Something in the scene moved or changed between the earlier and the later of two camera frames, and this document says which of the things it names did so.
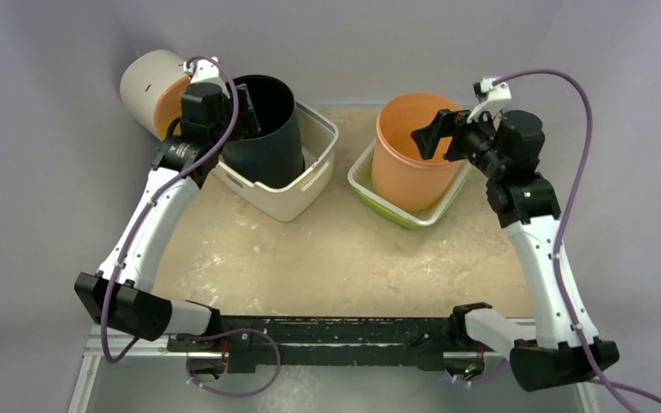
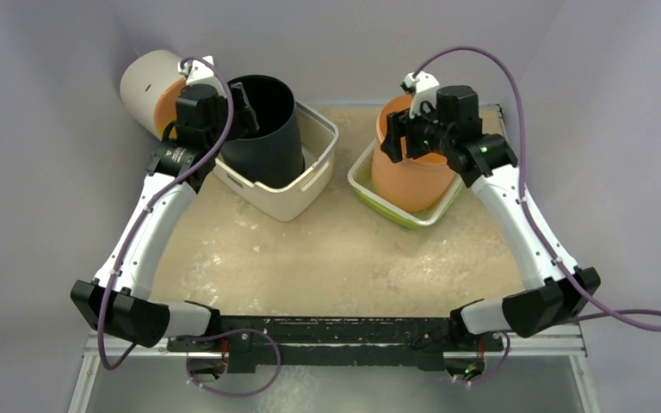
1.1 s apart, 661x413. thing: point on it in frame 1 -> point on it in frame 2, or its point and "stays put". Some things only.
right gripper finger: x=427 y=138 -> x=397 y=127
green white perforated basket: x=361 y=176 stays put
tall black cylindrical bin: x=273 y=157 stays put
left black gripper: x=247 y=126 stays put
